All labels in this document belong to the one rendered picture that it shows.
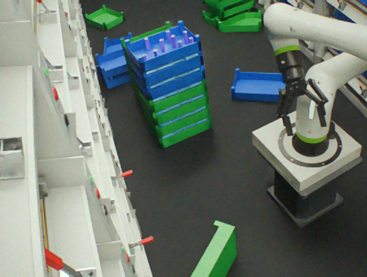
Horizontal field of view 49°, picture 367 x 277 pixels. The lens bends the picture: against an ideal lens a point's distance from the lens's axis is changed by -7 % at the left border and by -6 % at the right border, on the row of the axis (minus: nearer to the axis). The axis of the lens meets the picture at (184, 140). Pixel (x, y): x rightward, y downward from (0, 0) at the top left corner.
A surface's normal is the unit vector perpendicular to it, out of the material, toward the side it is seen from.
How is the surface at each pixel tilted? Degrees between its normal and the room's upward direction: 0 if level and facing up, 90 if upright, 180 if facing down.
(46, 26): 17
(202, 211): 0
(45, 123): 90
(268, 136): 2
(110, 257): 90
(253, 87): 0
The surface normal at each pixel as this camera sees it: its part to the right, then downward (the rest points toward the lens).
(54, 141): 0.29, 0.62
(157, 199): -0.14, -0.72
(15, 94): 0.14, -0.77
